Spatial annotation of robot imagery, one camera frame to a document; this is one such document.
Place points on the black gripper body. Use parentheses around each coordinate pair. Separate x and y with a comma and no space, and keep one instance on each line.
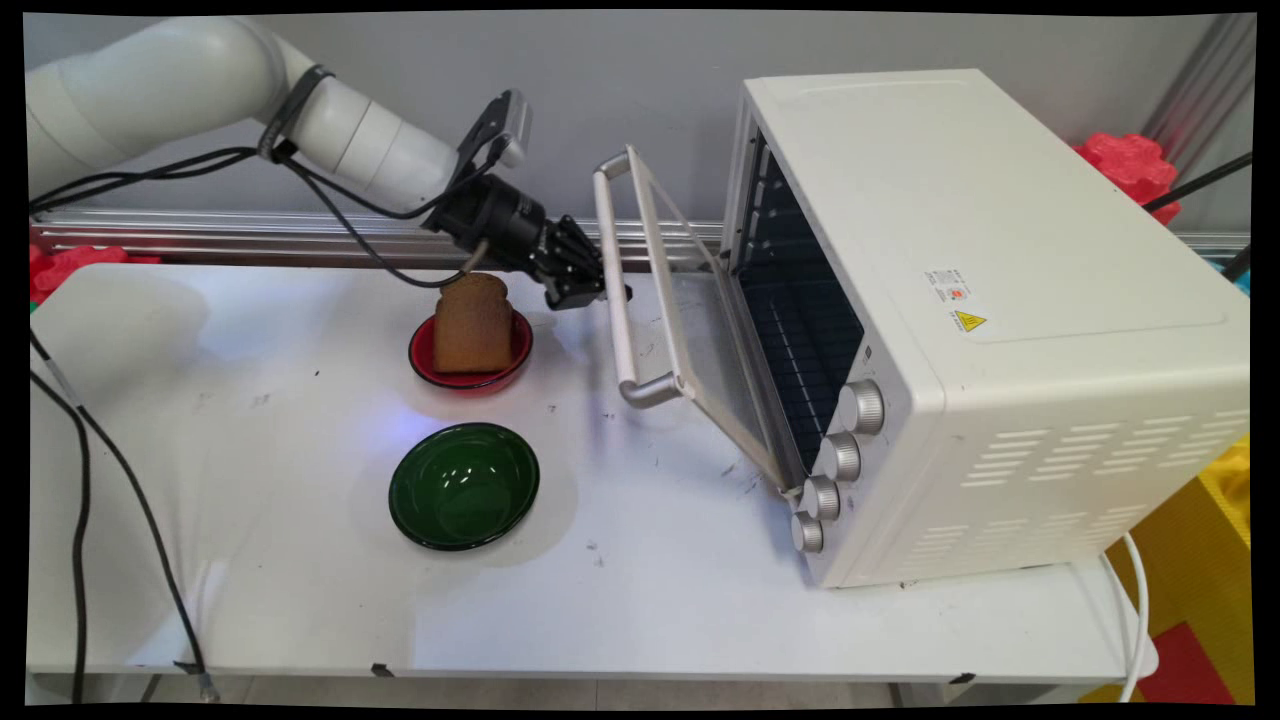
(495,220)

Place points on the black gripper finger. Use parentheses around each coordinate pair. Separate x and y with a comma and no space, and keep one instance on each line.
(578,240)
(580,288)

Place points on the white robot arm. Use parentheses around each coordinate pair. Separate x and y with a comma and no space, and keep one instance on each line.
(150,90)

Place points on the toasted bread slice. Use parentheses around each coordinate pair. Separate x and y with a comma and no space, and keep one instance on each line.
(470,325)

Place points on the red enamel bowl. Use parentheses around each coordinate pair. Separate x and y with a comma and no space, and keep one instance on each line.
(422,362)

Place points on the green enamel bowl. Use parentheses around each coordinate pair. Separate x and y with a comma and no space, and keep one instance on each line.
(463,490)

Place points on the silver oven knob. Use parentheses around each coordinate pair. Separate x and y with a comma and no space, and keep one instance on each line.
(807,532)
(862,407)
(840,457)
(822,498)

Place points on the white label sticker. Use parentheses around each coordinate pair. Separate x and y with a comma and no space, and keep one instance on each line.
(948,286)

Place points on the yellow warning sticker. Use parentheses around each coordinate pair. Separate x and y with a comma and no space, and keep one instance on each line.
(969,322)

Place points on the white toaster oven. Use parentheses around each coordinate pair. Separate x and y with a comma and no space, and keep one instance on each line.
(1000,200)

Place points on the black rod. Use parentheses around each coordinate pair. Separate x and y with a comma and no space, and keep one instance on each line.
(1200,182)

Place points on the aluminium upright profile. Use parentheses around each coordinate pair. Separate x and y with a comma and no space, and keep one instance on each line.
(1200,80)

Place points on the yellow foam mat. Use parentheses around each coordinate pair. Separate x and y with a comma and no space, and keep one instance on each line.
(1200,560)

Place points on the red foam tile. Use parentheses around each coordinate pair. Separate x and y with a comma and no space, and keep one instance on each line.
(1190,670)

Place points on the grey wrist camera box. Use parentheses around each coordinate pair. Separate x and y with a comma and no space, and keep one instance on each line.
(513,125)

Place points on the aluminium rail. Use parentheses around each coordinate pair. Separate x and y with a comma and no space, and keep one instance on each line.
(200,235)

